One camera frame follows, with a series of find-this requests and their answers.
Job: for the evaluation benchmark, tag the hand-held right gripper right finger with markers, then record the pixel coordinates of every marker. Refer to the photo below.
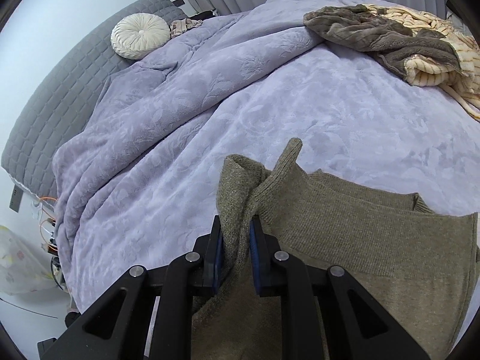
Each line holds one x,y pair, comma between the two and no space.
257,258

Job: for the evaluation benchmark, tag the black object behind bed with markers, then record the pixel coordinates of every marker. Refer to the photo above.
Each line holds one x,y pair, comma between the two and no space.
202,15

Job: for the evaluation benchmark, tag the grey wall socket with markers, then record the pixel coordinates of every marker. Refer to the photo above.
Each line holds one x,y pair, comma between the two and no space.
16,198

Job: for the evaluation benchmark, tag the brown fleece garment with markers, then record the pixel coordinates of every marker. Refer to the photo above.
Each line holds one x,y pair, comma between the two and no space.
356,30

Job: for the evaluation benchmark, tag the lavender embossed blanket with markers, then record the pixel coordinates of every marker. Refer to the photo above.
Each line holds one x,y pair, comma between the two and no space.
225,120

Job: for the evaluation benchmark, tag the olive knit sweater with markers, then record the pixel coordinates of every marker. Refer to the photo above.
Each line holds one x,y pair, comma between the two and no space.
356,240

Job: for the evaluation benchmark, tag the dark object under bed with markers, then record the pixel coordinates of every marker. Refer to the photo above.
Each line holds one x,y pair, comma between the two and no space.
71,315

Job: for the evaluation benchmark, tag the grey quilted headboard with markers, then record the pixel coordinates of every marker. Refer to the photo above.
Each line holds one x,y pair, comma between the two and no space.
67,93

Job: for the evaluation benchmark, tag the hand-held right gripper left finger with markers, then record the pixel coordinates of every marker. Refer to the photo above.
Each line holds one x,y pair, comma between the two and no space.
215,258

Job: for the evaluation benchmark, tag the translucent floral bag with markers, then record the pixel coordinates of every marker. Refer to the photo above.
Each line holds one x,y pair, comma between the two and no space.
18,266

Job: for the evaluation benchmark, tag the round cream pleated cushion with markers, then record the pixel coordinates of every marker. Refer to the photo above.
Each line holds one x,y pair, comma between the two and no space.
139,35

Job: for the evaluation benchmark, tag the small patterned beige cloth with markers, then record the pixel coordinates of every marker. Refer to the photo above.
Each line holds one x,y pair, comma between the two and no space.
183,27

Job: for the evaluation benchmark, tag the cream striped fleece garment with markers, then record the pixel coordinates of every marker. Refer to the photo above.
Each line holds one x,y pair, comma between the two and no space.
431,71

